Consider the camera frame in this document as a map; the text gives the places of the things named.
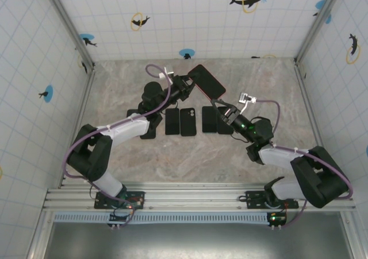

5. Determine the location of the black phone case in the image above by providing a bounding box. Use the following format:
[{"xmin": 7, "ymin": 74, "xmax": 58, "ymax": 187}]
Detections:
[
  {"xmin": 216, "ymin": 106, "xmax": 234, "ymax": 136},
  {"xmin": 140, "ymin": 128, "xmax": 158, "ymax": 140}
]

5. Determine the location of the dark blue phone case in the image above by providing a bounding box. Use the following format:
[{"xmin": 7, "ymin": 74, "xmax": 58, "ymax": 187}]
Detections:
[{"xmin": 179, "ymin": 107, "xmax": 197, "ymax": 137}]

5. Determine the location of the dolphin blue circle sticker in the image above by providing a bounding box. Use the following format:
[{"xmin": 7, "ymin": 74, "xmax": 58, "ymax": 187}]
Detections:
[
  {"xmin": 178, "ymin": 48, "xmax": 196, "ymax": 60},
  {"xmin": 38, "ymin": 85, "xmax": 55, "ymax": 103},
  {"xmin": 312, "ymin": 0, "xmax": 332, "ymax": 24},
  {"xmin": 79, "ymin": 33, "xmax": 98, "ymax": 48}
]

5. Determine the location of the grey metal panel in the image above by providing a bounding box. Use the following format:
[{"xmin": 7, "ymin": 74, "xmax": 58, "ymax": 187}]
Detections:
[{"xmin": 47, "ymin": 212, "xmax": 353, "ymax": 259}]

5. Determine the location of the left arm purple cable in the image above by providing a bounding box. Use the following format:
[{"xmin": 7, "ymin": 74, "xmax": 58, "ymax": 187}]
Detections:
[{"xmin": 62, "ymin": 63, "xmax": 173, "ymax": 228}]

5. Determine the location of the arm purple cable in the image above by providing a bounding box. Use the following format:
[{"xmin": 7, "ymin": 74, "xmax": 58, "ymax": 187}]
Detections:
[
  {"xmin": 254, "ymin": 98, "xmax": 354, "ymax": 230},
  {"xmin": 62, "ymin": 63, "xmax": 173, "ymax": 228}
]

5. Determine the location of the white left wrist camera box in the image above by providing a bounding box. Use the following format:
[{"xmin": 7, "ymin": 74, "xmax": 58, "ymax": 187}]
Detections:
[{"xmin": 158, "ymin": 66, "xmax": 176, "ymax": 80}]

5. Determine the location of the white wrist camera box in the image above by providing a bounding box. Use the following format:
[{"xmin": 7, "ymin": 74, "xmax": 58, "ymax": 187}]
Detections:
[
  {"xmin": 237, "ymin": 92, "xmax": 257, "ymax": 113},
  {"xmin": 158, "ymin": 66, "xmax": 176, "ymax": 80}
]

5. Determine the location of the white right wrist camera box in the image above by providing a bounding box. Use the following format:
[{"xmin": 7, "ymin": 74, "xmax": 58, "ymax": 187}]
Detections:
[{"xmin": 237, "ymin": 92, "xmax": 257, "ymax": 113}]

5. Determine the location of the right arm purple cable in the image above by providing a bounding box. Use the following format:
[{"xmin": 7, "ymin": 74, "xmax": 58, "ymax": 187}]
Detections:
[{"xmin": 254, "ymin": 98, "xmax": 354, "ymax": 230}]

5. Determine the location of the aluminium table side rail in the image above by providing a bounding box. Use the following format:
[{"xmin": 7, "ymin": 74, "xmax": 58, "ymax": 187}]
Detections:
[
  {"xmin": 58, "ymin": 66, "xmax": 97, "ymax": 188},
  {"xmin": 293, "ymin": 58, "xmax": 327, "ymax": 149}
]

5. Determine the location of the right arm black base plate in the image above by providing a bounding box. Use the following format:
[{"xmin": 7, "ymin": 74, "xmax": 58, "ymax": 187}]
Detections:
[{"xmin": 246, "ymin": 190, "xmax": 300, "ymax": 210}]

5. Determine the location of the aluminium rail frame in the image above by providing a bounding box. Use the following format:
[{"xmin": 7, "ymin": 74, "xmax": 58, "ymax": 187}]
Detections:
[{"xmin": 43, "ymin": 182, "xmax": 356, "ymax": 214}]

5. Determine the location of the aluminium corner post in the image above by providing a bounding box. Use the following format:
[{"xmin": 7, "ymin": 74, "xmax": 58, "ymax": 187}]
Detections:
[
  {"xmin": 42, "ymin": 0, "xmax": 96, "ymax": 72},
  {"xmin": 294, "ymin": 0, "xmax": 346, "ymax": 64}
]

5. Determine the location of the white slotted cable duct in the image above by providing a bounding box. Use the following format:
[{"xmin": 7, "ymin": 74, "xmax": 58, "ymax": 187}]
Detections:
[{"xmin": 53, "ymin": 212, "xmax": 273, "ymax": 225}]

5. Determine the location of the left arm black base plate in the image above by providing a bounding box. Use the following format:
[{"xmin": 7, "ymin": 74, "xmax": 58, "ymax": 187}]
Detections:
[{"xmin": 94, "ymin": 190, "xmax": 146, "ymax": 211}]

